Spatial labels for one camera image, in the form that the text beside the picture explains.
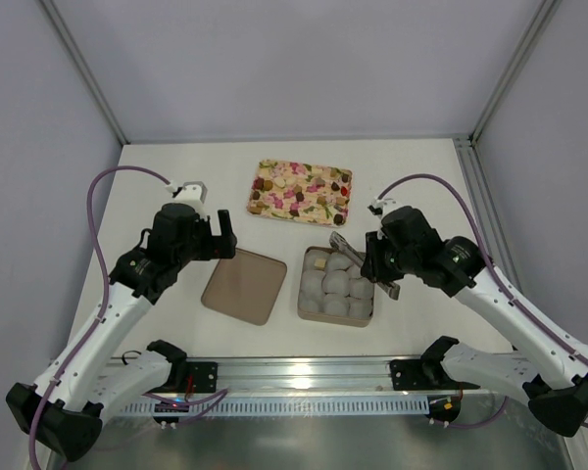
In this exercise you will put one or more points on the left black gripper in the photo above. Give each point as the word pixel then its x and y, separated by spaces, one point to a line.
pixel 216 243

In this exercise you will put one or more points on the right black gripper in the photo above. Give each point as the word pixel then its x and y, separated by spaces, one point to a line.
pixel 373 261

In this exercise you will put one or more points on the metal tongs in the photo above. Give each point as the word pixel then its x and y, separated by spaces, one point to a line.
pixel 338 243

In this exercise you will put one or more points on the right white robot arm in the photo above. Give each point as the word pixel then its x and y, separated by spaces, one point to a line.
pixel 548 369

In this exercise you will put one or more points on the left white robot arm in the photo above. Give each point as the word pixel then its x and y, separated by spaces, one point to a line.
pixel 95 313

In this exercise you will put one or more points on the dark round swirl chocolate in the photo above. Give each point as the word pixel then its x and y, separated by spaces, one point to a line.
pixel 339 220

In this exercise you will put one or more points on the beige tin lid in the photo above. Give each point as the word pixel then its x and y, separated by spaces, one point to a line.
pixel 245 287

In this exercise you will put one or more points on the floral tray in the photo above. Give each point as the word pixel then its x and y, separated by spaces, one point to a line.
pixel 299 192

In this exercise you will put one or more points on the beige tin box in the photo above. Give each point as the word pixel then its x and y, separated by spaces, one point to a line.
pixel 337 294

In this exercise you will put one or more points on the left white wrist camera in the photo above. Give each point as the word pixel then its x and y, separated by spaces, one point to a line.
pixel 192 194

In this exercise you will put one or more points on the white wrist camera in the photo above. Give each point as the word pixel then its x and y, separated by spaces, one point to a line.
pixel 192 194
pixel 382 207

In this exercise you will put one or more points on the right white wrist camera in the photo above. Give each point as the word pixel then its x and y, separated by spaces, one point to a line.
pixel 382 207

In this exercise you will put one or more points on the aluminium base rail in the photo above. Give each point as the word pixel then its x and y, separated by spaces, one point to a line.
pixel 297 387

